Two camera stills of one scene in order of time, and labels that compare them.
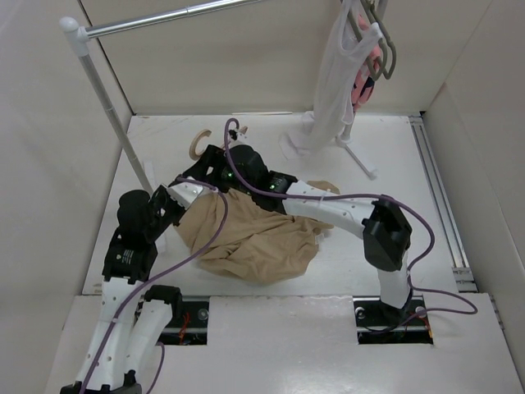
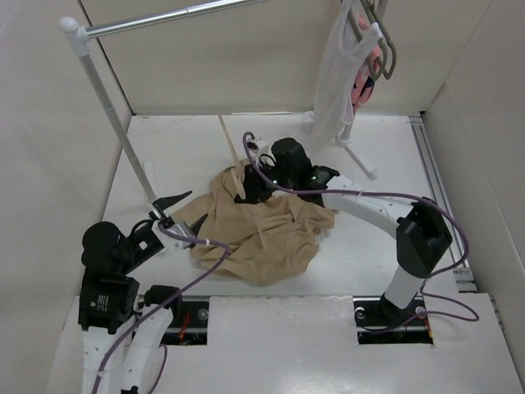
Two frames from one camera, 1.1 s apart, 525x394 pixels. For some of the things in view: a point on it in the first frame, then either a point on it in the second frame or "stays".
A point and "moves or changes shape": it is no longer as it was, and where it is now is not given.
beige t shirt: [254, 245] stays
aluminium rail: [460, 268] stays
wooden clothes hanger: [192, 150] moves or changes shape
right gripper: [214, 156] → [255, 192]
